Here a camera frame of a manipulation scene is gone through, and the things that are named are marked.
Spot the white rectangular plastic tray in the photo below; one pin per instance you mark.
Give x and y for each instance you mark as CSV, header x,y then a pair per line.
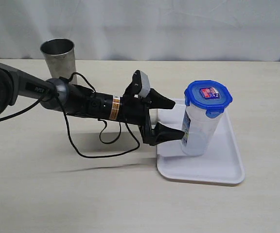
x,y
221,164

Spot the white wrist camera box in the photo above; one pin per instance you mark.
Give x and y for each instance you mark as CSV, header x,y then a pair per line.
x,y
144,85

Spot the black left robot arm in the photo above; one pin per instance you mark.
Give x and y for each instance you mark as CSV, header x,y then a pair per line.
x,y
59,94

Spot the stainless steel cup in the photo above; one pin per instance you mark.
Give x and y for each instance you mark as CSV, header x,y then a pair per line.
x,y
59,56

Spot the clear plastic tall container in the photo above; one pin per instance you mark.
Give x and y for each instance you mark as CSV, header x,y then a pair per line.
x,y
198,126

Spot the white backdrop curtain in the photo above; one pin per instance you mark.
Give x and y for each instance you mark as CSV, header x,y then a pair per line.
x,y
150,30

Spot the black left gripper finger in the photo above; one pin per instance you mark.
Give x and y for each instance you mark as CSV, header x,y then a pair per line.
x,y
162,133
159,101

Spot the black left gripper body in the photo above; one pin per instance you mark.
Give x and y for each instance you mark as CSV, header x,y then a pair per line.
x,y
135,109

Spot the blue plastic lid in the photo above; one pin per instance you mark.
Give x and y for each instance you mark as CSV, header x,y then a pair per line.
x,y
208,95

